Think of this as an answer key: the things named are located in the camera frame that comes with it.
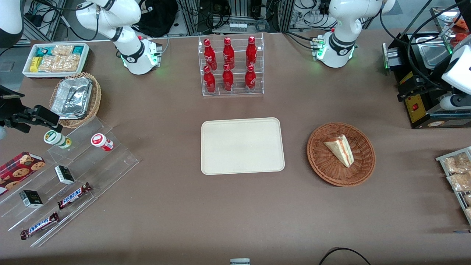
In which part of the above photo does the white power strip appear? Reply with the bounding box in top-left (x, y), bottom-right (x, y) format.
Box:
top-left (227, 21), bottom-right (248, 33)

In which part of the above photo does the red cookie box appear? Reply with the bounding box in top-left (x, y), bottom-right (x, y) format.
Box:
top-left (0, 151), bottom-right (46, 196)

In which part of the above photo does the oval light wicker basket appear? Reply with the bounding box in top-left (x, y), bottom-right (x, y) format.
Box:
top-left (49, 72), bottom-right (102, 129)

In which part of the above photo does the small dark green box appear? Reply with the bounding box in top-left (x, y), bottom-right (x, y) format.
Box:
top-left (54, 165), bottom-right (75, 185)
top-left (19, 190), bottom-right (44, 209)

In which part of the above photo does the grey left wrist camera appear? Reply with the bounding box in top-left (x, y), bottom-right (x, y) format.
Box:
top-left (439, 93), bottom-right (471, 111)

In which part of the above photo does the Snickers chocolate bar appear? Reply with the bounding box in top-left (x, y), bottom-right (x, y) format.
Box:
top-left (20, 212), bottom-right (60, 240)
top-left (57, 183), bottom-right (93, 210)

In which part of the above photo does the aluminium foil tray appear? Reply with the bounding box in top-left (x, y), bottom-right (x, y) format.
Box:
top-left (50, 77), bottom-right (93, 120)

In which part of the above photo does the green and white cup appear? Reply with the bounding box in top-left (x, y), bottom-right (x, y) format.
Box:
top-left (43, 130), bottom-right (72, 149)

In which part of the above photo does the black bag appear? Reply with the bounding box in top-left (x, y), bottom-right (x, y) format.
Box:
top-left (134, 0), bottom-right (179, 38)

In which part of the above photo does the triangular sandwich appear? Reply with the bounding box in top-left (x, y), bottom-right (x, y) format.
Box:
top-left (323, 134), bottom-right (355, 168)

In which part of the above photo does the clear bag of crackers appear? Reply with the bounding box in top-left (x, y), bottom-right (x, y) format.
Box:
top-left (52, 45), bottom-right (74, 57)
top-left (38, 54), bottom-right (81, 73)

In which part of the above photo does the clear acrylic bottle rack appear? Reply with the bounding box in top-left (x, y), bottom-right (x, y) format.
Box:
top-left (198, 33), bottom-right (265, 97)

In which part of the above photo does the red and white cup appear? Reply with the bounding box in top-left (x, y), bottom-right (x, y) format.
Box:
top-left (91, 133), bottom-right (114, 152)

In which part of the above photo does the white rectangular snack bin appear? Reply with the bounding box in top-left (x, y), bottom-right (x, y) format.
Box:
top-left (22, 42), bottom-right (91, 80)

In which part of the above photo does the red cola bottle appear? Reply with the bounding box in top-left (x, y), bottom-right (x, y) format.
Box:
top-left (245, 36), bottom-right (258, 67)
top-left (203, 66), bottom-right (217, 93)
top-left (245, 64), bottom-right (256, 92)
top-left (223, 37), bottom-right (235, 70)
top-left (222, 64), bottom-right (234, 92)
top-left (203, 39), bottom-right (217, 70)

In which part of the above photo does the beige rectangular tray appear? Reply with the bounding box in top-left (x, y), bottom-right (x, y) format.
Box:
top-left (201, 117), bottom-right (286, 176)

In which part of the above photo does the steel tray with orange items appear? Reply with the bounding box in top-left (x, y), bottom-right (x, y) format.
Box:
top-left (430, 5), bottom-right (471, 38)

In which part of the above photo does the clear acrylic stepped shelf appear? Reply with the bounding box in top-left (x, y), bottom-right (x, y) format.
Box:
top-left (0, 117), bottom-right (141, 248)

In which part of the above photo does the black cable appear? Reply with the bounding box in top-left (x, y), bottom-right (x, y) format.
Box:
top-left (407, 0), bottom-right (471, 91)
top-left (318, 247), bottom-right (372, 265)
top-left (379, 0), bottom-right (411, 42)

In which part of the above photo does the round brown wicker basket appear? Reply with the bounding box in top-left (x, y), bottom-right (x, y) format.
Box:
top-left (307, 122), bottom-right (376, 187)

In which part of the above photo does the black machine with yellow label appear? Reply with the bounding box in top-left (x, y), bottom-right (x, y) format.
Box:
top-left (382, 32), bottom-right (471, 129)

